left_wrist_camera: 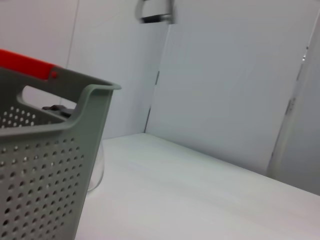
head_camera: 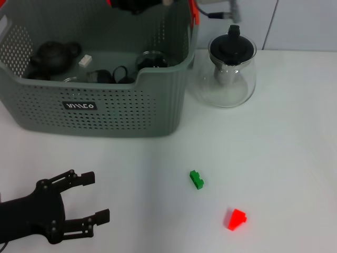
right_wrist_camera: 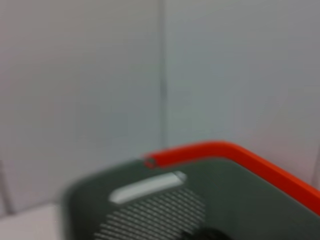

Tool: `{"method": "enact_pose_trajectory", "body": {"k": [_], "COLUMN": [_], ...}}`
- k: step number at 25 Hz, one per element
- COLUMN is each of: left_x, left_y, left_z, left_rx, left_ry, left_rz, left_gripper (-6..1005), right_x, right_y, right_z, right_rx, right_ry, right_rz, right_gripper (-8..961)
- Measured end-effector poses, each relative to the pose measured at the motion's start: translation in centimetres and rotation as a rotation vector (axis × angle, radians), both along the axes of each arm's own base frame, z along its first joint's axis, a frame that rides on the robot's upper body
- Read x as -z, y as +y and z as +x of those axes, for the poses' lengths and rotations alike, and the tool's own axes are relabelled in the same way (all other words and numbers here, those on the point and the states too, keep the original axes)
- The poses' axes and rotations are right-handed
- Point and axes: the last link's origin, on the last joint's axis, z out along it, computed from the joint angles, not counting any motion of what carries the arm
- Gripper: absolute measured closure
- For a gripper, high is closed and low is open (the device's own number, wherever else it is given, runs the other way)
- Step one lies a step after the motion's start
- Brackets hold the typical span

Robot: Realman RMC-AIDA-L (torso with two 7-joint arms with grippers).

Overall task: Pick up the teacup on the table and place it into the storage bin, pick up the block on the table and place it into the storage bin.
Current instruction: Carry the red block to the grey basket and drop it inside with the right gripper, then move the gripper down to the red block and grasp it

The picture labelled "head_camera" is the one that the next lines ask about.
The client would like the dark green studded brick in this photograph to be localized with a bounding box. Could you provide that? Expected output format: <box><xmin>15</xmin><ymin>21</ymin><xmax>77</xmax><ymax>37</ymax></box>
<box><xmin>189</xmin><ymin>170</ymin><xmax>205</xmax><ymax>190</ymax></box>

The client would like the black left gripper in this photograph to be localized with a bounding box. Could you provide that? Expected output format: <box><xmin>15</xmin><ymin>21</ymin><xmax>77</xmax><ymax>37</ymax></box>
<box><xmin>0</xmin><ymin>170</ymin><xmax>111</xmax><ymax>245</ymax></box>

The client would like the white plate brick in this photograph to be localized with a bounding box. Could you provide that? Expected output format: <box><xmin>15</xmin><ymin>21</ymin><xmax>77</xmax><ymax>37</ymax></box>
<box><xmin>78</xmin><ymin>54</ymin><xmax>93</xmax><ymax>69</ymax></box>

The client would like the red slope brick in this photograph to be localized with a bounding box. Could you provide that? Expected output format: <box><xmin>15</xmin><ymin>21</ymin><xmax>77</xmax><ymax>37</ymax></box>
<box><xmin>223</xmin><ymin>208</ymin><xmax>248</xmax><ymax>231</ymax></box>

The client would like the black teapot lid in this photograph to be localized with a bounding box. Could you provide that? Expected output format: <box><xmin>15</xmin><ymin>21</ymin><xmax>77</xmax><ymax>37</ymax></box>
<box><xmin>209</xmin><ymin>25</ymin><xmax>256</xmax><ymax>66</ymax></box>

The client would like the black clay teapot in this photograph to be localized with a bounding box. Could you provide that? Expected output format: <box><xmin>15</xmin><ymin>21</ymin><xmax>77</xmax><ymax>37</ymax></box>
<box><xmin>28</xmin><ymin>41</ymin><xmax>82</xmax><ymax>75</ymax></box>

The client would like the clear glass teapot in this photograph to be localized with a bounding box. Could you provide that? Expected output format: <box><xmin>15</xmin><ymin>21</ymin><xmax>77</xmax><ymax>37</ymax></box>
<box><xmin>194</xmin><ymin>34</ymin><xmax>257</xmax><ymax>108</ymax></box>

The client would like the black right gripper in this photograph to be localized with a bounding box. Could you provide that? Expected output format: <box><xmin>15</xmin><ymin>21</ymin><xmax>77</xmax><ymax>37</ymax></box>
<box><xmin>112</xmin><ymin>0</ymin><xmax>164</xmax><ymax>15</ymax></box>

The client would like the grey wrist cable connector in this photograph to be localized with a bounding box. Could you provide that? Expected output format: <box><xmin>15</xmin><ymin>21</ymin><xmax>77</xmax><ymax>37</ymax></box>
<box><xmin>209</xmin><ymin>0</ymin><xmax>244</xmax><ymax>24</ymax></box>

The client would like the grey-green perforated storage bin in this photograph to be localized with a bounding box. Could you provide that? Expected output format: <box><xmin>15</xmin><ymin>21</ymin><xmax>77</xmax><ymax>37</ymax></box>
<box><xmin>0</xmin><ymin>0</ymin><xmax>200</xmax><ymax>139</ymax></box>

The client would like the steel tea strainer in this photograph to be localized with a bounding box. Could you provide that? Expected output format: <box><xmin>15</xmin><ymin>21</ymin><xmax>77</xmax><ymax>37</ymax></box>
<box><xmin>212</xmin><ymin>63</ymin><xmax>239</xmax><ymax>85</ymax></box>

